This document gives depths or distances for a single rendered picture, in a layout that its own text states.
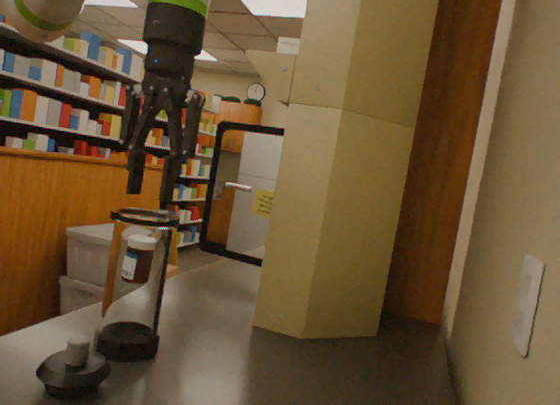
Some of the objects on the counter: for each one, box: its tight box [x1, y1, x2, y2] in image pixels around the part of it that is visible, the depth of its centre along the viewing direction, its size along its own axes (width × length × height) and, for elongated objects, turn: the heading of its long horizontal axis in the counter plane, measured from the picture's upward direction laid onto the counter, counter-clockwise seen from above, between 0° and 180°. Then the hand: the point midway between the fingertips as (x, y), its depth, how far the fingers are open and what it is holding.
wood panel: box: [381, 0, 505, 325], centre depth 122 cm, size 49×3×140 cm, turn 1°
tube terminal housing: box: [253, 0, 440, 339], centre depth 103 cm, size 25×32×77 cm
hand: (152, 178), depth 71 cm, fingers open, 5 cm apart
